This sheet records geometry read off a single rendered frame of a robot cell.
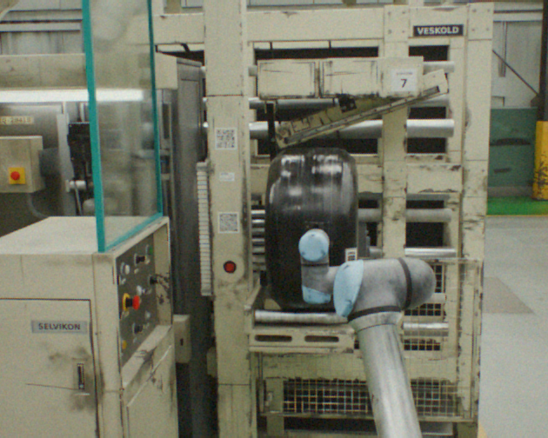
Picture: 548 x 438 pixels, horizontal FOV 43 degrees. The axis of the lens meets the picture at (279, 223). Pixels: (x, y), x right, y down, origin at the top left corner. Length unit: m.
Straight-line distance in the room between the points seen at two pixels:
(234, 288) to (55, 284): 0.80
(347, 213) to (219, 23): 0.76
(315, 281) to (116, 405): 0.61
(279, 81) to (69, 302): 1.21
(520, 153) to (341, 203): 9.69
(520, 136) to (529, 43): 1.46
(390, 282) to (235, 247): 1.05
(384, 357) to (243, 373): 1.19
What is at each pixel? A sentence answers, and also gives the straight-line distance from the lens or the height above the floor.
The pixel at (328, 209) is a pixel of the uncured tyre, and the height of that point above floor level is 1.29.
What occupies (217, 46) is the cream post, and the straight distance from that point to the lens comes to 2.40.
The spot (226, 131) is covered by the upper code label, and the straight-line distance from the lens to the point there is 2.39.
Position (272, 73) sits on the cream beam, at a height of 1.73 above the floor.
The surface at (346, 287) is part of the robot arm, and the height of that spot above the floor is 1.26.
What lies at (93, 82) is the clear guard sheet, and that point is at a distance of 1.76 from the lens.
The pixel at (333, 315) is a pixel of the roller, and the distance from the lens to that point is 2.39.
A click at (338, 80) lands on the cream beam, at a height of 1.70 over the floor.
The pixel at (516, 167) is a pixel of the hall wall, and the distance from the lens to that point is 11.81.
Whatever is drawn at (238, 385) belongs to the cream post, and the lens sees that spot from 2.60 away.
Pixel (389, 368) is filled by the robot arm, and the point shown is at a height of 1.11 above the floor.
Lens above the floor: 1.65
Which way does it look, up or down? 10 degrees down
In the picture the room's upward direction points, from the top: 1 degrees counter-clockwise
